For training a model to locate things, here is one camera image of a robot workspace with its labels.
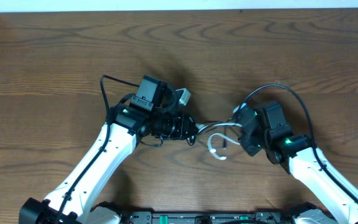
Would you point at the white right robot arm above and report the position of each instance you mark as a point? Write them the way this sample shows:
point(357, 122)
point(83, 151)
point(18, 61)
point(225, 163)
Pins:
point(264, 127)

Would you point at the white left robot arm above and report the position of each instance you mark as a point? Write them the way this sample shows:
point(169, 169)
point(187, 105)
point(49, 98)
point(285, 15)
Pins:
point(152, 111)

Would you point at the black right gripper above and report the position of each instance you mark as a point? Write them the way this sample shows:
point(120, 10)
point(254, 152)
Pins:
point(245, 132)

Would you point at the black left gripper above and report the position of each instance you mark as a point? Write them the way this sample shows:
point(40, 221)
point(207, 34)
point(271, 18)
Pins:
point(190, 128)

